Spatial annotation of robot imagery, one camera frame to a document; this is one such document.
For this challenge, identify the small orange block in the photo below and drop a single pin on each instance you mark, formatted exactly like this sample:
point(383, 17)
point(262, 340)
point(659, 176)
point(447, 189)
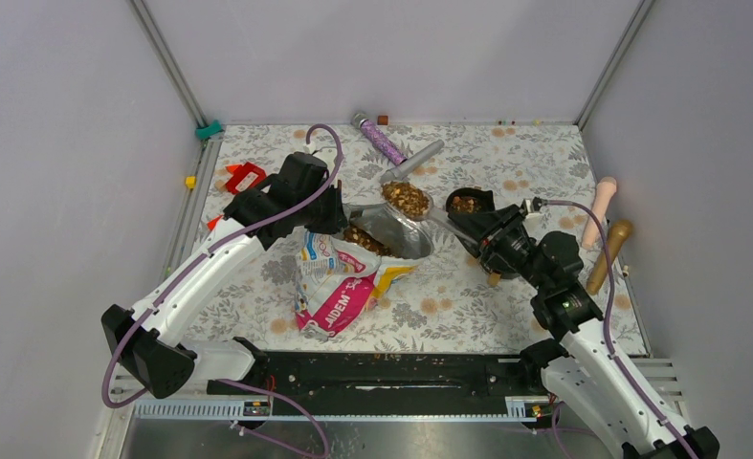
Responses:
point(213, 222)

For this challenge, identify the grey microphone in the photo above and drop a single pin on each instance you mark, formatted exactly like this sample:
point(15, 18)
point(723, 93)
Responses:
point(401, 172)

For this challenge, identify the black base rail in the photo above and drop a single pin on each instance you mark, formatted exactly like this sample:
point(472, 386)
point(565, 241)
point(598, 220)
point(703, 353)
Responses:
point(392, 385)

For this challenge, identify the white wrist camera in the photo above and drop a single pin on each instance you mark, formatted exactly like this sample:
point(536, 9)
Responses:
point(532, 208)
point(324, 152)

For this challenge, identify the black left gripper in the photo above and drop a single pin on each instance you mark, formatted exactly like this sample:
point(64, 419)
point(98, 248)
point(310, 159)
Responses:
point(338, 220)

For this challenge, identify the wooden bowl stand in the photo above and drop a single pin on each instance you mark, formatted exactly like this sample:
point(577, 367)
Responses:
point(494, 279)

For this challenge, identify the red toy block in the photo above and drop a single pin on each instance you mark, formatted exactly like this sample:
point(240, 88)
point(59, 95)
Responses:
point(247, 175)

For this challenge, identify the clear plastic scoop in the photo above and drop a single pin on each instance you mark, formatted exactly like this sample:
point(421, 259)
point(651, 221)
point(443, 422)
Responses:
point(418, 206)

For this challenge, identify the pet food bag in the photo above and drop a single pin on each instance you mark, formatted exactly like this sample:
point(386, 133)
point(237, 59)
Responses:
point(340, 276)

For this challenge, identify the teal clip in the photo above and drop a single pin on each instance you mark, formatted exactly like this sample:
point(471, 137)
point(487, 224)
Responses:
point(206, 132)

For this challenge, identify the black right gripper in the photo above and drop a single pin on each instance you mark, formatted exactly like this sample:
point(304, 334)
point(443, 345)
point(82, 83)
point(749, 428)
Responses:
point(482, 225)

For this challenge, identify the gold microphone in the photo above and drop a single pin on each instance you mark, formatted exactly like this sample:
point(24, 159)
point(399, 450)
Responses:
point(619, 232)

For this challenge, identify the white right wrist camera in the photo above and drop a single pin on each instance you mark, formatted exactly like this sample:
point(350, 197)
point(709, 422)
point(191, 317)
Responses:
point(532, 208)

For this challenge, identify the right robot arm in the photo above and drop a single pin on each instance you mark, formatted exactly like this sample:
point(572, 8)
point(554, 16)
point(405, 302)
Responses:
point(580, 363)

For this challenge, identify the black bowl fishbone print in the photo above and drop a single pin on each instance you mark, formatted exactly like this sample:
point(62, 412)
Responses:
point(470, 200)

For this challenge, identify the pink microphone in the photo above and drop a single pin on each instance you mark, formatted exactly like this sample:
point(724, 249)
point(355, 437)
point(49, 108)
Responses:
point(605, 190)

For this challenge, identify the purple glitter microphone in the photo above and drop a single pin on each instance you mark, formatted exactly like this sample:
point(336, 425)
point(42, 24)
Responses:
point(378, 138)

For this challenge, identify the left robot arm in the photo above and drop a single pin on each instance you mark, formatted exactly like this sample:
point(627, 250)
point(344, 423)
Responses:
point(148, 339)

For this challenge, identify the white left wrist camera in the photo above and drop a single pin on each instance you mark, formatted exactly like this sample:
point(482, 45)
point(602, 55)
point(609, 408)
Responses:
point(324, 152)

